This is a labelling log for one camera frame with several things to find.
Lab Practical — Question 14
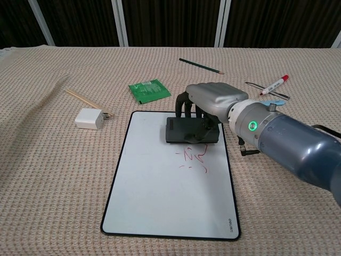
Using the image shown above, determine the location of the grey whiteboard eraser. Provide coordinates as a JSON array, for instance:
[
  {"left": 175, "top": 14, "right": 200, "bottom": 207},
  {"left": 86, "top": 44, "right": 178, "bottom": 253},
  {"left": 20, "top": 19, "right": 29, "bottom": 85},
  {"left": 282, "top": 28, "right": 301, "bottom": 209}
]
[{"left": 165, "top": 116, "right": 219, "bottom": 145}]

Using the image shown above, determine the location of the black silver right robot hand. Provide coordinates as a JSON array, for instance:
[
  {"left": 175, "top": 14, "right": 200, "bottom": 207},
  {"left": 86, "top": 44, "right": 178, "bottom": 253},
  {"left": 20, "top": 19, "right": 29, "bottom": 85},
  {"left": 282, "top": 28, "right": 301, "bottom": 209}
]
[{"left": 175, "top": 82, "right": 250, "bottom": 141}]

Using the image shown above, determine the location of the white marker with red cap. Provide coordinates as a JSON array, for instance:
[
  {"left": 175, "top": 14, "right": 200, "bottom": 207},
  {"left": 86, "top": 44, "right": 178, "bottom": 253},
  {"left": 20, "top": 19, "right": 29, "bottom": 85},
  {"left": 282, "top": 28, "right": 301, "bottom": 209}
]
[{"left": 258, "top": 75, "right": 290, "bottom": 96}]

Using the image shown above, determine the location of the wooden chopstick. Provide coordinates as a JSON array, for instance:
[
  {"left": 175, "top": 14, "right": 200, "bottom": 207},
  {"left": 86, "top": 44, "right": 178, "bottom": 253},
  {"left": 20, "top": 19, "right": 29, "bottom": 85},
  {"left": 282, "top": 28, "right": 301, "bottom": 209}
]
[
  {"left": 67, "top": 89, "right": 114, "bottom": 116},
  {"left": 65, "top": 90, "right": 113, "bottom": 117}
]

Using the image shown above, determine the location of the white power adapter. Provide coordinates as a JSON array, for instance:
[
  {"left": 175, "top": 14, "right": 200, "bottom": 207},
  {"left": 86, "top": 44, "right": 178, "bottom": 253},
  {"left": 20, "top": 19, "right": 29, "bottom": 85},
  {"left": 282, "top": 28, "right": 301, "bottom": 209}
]
[{"left": 75, "top": 108, "right": 112, "bottom": 131}]

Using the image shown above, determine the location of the dark green pencil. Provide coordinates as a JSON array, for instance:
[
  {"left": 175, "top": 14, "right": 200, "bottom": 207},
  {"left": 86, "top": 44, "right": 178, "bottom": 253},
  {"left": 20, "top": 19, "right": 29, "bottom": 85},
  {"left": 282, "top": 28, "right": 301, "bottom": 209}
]
[{"left": 178, "top": 58, "right": 226, "bottom": 75}]

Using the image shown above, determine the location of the white partition post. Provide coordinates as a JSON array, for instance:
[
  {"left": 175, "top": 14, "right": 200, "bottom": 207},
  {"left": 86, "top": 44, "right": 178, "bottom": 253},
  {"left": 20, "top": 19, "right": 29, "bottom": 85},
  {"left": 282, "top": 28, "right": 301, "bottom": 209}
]
[
  {"left": 330, "top": 26, "right": 341, "bottom": 49},
  {"left": 28, "top": 0, "right": 56, "bottom": 46},
  {"left": 111, "top": 0, "right": 129, "bottom": 47},
  {"left": 214, "top": 0, "right": 232, "bottom": 48}
]

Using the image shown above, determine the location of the beige woven tablecloth with fringe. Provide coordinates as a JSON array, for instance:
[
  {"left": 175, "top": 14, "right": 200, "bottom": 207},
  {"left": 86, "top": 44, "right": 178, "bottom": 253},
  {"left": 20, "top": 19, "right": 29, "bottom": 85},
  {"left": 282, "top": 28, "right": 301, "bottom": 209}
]
[{"left": 0, "top": 45, "right": 341, "bottom": 256}]

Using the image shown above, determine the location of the green foil packet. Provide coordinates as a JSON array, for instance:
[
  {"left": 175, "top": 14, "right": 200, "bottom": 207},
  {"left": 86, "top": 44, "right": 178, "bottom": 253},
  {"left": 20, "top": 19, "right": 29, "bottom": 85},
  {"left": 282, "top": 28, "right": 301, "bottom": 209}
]
[{"left": 128, "top": 79, "right": 172, "bottom": 105}]

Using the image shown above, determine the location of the dark grey pen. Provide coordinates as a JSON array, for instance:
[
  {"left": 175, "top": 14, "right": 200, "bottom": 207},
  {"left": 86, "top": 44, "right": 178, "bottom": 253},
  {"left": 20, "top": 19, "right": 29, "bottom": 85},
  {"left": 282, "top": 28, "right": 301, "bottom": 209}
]
[{"left": 245, "top": 81, "right": 290, "bottom": 101}]

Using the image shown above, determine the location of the small white whiteboard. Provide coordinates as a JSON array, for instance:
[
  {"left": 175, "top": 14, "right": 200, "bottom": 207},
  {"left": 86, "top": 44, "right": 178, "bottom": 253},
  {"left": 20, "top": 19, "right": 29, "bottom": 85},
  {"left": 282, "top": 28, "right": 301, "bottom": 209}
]
[{"left": 100, "top": 110, "right": 241, "bottom": 239}]

